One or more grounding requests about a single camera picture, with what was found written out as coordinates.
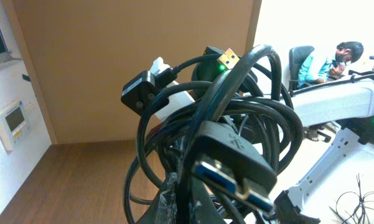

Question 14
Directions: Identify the loose black wires pile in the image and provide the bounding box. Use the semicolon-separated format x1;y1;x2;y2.
329;173;374;224

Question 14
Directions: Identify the seated man teal shirt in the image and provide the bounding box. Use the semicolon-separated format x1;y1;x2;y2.
297;41;365;142

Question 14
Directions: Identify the thin black USB cable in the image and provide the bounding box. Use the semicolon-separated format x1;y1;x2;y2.
161;47;296;224

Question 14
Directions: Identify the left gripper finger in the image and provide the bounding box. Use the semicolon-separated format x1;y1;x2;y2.
136;172;224;224

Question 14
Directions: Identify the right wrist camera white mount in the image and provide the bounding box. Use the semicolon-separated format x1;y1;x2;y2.
120;57;195;123

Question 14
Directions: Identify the thick black USB cable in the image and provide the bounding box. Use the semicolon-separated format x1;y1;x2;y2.
122;44;304;224

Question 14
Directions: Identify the wall thermostat panel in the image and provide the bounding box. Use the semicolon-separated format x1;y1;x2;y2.
0;100;30;152

